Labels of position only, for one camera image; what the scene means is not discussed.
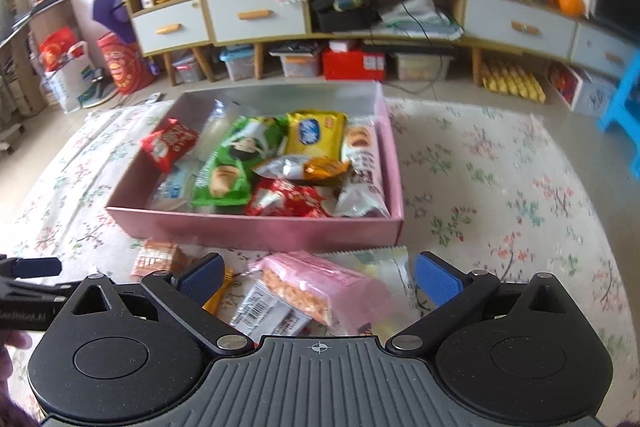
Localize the pink snack bar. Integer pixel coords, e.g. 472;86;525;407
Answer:
250;251;393;335

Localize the white blue snack packet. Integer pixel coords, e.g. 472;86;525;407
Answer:
146;159;202;212

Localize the green snack packet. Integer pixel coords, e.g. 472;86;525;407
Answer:
192;116;288;207

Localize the red strawberry snack packet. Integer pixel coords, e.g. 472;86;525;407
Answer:
244;179;336;218

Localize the red white snack packet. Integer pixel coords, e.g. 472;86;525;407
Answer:
141;118;198;173

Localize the orange cracker packet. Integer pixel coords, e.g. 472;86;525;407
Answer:
130;239;191;282

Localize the white yellow snack packet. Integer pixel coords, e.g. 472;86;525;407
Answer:
320;246;421;345

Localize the floral table cloth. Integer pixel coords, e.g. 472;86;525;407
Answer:
1;98;639;425

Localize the white brown cake packet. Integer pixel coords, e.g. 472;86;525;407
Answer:
334;117;390;218

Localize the silver foil packet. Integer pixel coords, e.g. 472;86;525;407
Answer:
253;155;309;181

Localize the orange snack packet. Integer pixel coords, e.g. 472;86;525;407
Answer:
303;156;352;183

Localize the white shopping bag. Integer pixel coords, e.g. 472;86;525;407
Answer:
39;26;96;114

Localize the yellow egg tray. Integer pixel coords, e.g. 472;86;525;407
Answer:
480;60;547;104

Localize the red lantern bag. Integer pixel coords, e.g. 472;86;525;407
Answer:
98;32;154;94

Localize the clear plastic storage bin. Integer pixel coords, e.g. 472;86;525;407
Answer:
395;53;452;82

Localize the red storage box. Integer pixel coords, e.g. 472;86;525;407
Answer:
322;49;386;81

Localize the blue plastic stool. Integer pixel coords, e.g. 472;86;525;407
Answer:
597;52;640;178

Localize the purple cap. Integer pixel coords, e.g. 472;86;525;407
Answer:
92;0;136;44

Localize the orange fruit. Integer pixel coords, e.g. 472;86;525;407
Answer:
558;0;586;17

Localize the wooden tv cabinet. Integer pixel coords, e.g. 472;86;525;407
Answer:
125;0;637;78

